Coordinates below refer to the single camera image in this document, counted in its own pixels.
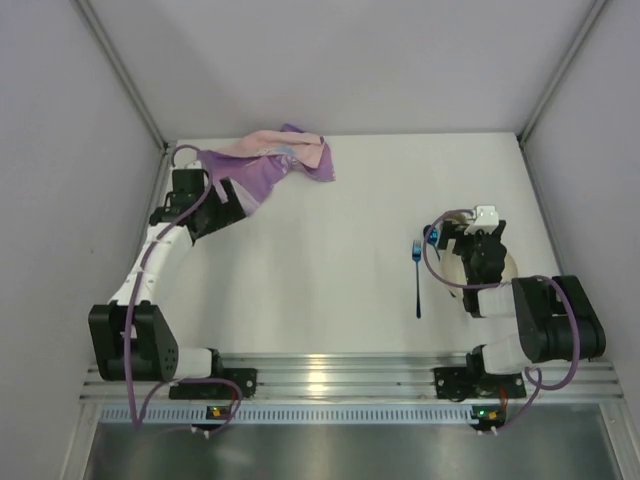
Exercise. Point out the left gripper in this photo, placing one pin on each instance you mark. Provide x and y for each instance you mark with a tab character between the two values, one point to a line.
230	201

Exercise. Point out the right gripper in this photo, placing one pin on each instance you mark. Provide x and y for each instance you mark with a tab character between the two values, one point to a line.
473	241

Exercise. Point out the purple printed placemat cloth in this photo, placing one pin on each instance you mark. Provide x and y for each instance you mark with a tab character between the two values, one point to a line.
255	163

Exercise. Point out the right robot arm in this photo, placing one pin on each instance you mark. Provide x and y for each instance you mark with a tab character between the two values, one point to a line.
553	317

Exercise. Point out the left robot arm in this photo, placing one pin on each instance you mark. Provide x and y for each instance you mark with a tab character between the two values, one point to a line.
131	337

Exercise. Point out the small beige cup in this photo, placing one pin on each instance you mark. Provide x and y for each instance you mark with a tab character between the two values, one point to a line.
459	217

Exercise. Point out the cream round plate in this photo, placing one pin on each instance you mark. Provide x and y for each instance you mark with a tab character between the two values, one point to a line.
452	269

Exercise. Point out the blue metal spoon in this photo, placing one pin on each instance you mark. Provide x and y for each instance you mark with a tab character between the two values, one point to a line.
432	236

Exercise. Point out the blue metal fork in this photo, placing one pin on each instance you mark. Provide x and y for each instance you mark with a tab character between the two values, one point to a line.
416	254

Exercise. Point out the right aluminium frame post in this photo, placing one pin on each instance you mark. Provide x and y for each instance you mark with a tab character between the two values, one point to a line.
577	42

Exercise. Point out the aluminium frame post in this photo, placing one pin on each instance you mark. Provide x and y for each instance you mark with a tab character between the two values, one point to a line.
105	44
577	42

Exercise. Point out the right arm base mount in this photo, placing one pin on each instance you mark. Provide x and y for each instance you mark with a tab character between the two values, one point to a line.
458	384

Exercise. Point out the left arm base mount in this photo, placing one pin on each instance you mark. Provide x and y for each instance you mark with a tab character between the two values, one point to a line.
235	383

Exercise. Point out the aluminium mounting rail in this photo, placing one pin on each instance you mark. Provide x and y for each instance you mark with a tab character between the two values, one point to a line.
407	377

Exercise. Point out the perforated cable duct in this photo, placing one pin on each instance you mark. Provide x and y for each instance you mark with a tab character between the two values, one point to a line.
299	414

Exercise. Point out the left aluminium frame post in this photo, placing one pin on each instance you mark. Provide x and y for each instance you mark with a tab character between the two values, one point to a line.
105	44

